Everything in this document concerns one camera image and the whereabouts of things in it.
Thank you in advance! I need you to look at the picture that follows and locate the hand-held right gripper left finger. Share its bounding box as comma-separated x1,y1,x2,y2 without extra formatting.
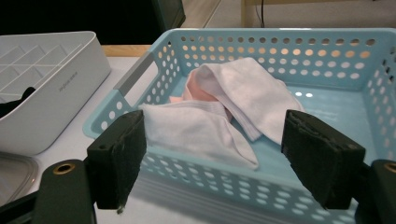
86,109,148,216

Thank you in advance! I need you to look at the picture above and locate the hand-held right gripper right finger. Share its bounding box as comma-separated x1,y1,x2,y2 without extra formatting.
280,109,367,210

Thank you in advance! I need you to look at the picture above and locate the light blue perforated basket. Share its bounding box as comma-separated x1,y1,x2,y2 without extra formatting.
82,27,396,224

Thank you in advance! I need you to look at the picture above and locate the white compartment organizer box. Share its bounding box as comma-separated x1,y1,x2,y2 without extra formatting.
0,31,112,157

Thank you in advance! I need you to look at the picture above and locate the white sock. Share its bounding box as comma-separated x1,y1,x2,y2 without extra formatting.
138,100,260,171
190,56,306,146

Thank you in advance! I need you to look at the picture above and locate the pink sock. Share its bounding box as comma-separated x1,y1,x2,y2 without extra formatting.
169,70,233,122

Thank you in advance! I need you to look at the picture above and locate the black sock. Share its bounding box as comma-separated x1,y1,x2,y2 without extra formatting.
0,86,36,119

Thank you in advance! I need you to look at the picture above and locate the dark cabinet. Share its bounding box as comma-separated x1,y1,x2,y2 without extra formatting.
150,0,187,32

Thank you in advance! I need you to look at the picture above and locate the black hanging cable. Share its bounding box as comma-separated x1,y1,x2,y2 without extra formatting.
255,0,265,28

